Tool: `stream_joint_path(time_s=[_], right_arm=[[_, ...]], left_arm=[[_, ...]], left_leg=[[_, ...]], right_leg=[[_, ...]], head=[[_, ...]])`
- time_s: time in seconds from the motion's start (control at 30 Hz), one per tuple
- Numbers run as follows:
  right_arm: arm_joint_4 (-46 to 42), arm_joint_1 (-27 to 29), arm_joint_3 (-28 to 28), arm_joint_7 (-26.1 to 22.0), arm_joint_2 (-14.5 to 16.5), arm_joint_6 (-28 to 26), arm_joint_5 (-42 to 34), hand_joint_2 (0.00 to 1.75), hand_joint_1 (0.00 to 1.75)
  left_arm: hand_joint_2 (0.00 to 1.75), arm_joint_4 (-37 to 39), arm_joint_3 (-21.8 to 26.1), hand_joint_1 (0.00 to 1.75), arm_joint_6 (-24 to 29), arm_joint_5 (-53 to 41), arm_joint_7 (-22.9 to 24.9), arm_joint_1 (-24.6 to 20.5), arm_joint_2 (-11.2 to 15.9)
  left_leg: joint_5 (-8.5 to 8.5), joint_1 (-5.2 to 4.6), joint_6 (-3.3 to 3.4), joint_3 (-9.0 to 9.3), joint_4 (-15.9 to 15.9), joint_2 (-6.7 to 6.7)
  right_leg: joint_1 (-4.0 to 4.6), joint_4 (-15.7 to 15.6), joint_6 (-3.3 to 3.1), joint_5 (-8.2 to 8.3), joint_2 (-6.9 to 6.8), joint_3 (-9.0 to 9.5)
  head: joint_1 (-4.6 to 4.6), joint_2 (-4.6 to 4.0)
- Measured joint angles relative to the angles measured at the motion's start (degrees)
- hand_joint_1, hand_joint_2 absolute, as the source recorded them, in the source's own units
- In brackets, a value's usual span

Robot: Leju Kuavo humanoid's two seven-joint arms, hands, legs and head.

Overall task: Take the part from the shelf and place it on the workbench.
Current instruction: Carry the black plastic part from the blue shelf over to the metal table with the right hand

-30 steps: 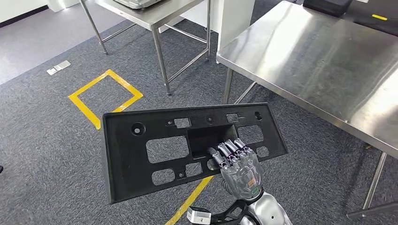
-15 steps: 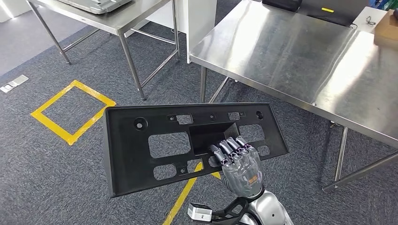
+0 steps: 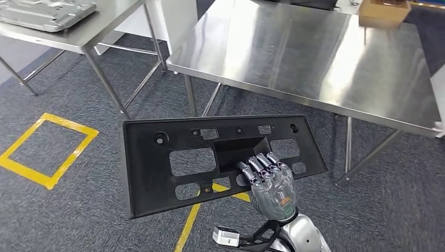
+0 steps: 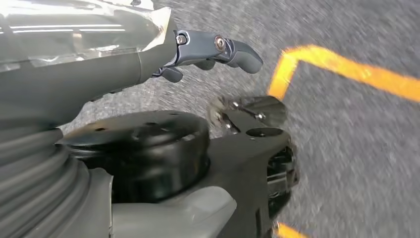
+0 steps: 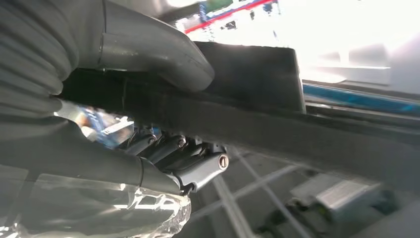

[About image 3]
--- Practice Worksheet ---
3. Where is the white panel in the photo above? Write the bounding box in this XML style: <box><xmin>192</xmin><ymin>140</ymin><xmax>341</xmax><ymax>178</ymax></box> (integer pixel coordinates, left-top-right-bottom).
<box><xmin>430</xmin><ymin>75</ymin><xmax>445</xmax><ymax>139</ymax></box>

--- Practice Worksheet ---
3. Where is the white cabinet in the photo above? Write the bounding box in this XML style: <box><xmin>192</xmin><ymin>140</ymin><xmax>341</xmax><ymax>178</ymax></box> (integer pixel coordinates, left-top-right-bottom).
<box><xmin>93</xmin><ymin>0</ymin><xmax>199</xmax><ymax>56</ymax></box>

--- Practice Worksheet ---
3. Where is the cardboard box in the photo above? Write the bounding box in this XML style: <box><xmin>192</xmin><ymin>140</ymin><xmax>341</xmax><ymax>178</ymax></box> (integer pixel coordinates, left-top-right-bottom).
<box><xmin>358</xmin><ymin>0</ymin><xmax>412</xmax><ymax>30</ymax></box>

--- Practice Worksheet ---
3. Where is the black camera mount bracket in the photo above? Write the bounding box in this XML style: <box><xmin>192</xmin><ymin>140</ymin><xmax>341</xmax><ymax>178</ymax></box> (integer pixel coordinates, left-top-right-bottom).
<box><xmin>238</xmin><ymin>219</ymin><xmax>283</xmax><ymax>252</ymax></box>

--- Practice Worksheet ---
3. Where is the stainless steel workbench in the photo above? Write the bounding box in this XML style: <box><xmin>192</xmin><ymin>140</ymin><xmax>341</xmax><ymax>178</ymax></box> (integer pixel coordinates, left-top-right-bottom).
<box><xmin>166</xmin><ymin>0</ymin><xmax>445</xmax><ymax>187</ymax></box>

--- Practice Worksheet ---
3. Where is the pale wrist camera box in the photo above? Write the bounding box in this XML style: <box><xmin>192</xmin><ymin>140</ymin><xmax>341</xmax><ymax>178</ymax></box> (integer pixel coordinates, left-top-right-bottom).
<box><xmin>213</xmin><ymin>226</ymin><xmax>241</xmax><ymax>248</ymax></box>

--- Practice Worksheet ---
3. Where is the black license plate bracket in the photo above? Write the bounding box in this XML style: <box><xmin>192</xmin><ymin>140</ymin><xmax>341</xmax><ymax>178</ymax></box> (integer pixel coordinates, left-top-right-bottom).
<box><xmin>120</xmin><ymin>114</ymin><xmax>329</xmax><ymax>221</ymax></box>

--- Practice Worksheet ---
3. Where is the stainless steel table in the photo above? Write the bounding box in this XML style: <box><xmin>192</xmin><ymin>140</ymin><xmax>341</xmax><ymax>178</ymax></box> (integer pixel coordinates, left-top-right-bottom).
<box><xmin>0</xmin><ymin>0</ymin><xmax>167</xmax><ymax>117</ymax></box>

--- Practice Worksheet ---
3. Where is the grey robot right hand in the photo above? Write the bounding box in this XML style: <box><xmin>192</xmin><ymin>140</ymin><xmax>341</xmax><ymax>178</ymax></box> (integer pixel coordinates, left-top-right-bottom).
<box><xmin>236</xmin><ymin>152</ymin><xmax>299</xmax><ymax>222</ymax></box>

